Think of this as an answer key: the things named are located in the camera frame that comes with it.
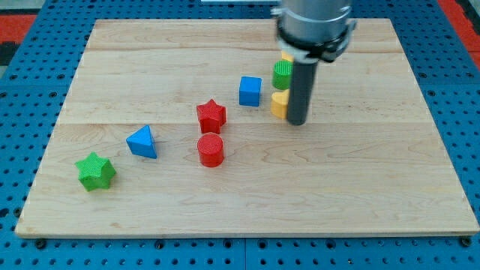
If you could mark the green star block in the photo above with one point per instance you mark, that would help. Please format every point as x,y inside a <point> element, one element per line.
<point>95,172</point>

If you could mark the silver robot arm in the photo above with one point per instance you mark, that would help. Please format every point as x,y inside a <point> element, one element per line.
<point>311,31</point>

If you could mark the yellow heart block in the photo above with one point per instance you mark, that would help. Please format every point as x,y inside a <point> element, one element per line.
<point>279,103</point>

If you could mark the wooden board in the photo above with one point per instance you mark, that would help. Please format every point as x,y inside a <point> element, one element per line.
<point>368,162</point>

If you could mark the blue cube block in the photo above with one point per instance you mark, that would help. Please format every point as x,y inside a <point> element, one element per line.
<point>250,91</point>

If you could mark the green cylinder block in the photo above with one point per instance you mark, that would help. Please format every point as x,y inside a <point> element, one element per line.
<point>281,76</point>

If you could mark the yellow block behind arm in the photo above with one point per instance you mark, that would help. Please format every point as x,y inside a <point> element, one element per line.
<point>286,56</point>

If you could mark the red cylinder block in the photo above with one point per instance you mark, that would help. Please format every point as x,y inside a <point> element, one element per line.
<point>211,150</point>

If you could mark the red star block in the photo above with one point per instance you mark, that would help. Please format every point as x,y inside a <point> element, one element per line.
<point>211,117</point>

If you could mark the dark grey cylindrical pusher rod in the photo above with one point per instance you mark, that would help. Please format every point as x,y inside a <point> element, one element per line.
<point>300,91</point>

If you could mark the blue triangle block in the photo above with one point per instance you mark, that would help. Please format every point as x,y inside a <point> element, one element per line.
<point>142,143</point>

